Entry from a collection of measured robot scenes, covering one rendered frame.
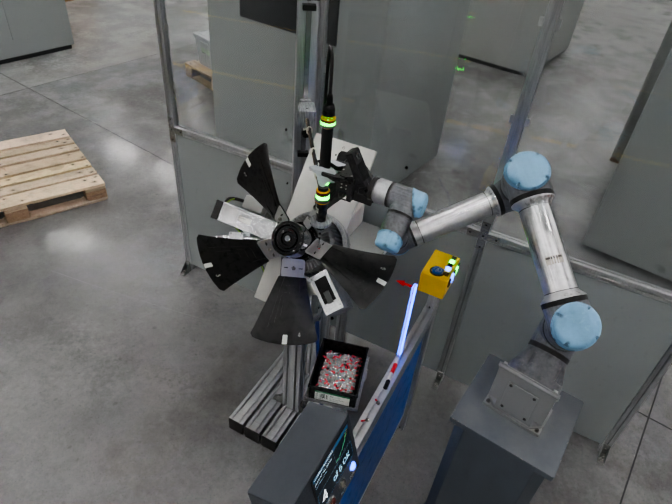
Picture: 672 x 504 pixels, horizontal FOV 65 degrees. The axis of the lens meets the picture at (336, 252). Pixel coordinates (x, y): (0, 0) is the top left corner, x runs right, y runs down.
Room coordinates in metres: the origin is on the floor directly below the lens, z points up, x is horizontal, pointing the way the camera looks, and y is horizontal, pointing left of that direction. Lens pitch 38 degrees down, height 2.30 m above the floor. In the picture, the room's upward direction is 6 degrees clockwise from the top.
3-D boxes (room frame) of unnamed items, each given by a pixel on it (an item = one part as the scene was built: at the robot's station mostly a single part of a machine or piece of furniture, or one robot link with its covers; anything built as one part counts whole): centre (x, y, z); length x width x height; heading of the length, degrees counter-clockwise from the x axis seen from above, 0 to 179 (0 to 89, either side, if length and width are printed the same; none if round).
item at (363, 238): (1.96, -0.06, 0.85); 0.36 x 0.24 x 0.03; 66
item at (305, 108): (2.03, 0.18, 1.39); 0.10 x 0.07 x 0.09; 11
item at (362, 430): (1.17, -0.23, 0.82); 0.90 x 0.04 x 0.08; 156
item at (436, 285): (1.53, -0.39, 1.02); 0.16 x 0.10 x 0.11; 156
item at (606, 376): (2.07, -0.24, 0.50); 2.59 x 0.03 x 0.91; 66
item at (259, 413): (1.65, 0.10, 0.04); 0.62 x 0.45 x 0.08; 156
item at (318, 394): (1.18, -0.05, 0.85); 0.22 x 0.17 x 0.07; 171
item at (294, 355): (1.56, 0.14, 0.46); 0.09 x 0.05 x 0.91; 66
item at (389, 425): (1.17, -0.23, 0.45); 0.82 x 0.02 x 0.66; 156
